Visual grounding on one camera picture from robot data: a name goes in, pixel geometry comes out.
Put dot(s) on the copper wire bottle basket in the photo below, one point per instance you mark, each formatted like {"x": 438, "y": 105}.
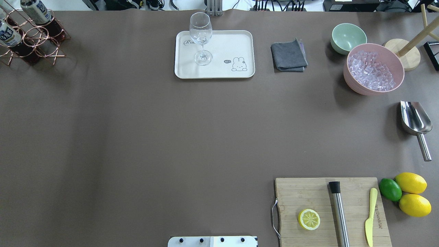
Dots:
{"x": 47, "y": 48}

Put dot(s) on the tea bottle rear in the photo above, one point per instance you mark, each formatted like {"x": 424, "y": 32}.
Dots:
{"x": 38, "y": 12}

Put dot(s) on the tea bottle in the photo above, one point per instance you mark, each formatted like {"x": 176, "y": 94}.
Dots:
{"x": 38, "y": 12}
{"x": 14, "y": 41}

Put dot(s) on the tea bottle left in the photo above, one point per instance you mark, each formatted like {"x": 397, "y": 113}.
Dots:
{"x": 14, "y": 41}

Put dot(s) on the cream rabbit serving tray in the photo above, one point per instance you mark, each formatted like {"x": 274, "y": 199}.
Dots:
{"x": 232, "y": 50}

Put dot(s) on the folded grey cloth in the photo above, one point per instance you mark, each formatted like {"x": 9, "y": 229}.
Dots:
{"x": 289, "y": 56}

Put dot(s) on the clear wine glass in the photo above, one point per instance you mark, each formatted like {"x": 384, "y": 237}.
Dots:
{"x": 201, "y": 31}

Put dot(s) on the bamboo cutting board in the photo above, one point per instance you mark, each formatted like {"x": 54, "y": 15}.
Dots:
{"x": 296, "y": 194}

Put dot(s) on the half lemon slice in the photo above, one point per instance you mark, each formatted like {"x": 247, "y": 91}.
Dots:
{"x": 309, "y": 219}

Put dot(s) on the steel muddler black tip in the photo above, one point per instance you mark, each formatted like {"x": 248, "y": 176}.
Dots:
{"x": 340, "y": 215}

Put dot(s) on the green ceramic bowl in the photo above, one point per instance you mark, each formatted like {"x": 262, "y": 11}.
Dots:
{"x": 346, "y": 36}

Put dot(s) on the pink bowl with ice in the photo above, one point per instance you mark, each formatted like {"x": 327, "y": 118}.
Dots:
{"x": 372, "y": 69}

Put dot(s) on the yellow plastic knife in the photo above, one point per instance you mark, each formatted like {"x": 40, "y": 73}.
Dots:
{"x": 368, "y": 226}

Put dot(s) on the green lime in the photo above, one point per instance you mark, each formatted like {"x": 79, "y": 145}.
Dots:
{"x": 390, "y": 189}

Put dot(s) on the steel ice scoop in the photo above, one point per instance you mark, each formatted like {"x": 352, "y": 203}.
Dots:
{"x": 417, "y": 123}

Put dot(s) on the upper yellow lemon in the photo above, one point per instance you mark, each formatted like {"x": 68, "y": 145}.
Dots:
{"x": 411, "y": 182}

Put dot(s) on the yellow lemon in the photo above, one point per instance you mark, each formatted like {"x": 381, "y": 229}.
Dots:
{"x": 415, "y": 205}
{"x": 411, "y": 182}

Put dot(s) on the wooden cup tree stand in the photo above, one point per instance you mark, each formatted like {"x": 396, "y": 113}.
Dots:
{"x": 405, "y": 50}

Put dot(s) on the lower yellow lemon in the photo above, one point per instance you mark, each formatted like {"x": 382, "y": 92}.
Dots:
{"x": 415, "y": 205}

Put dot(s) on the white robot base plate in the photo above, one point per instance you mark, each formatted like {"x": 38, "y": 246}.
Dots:
{"x": 213, "y": 241}

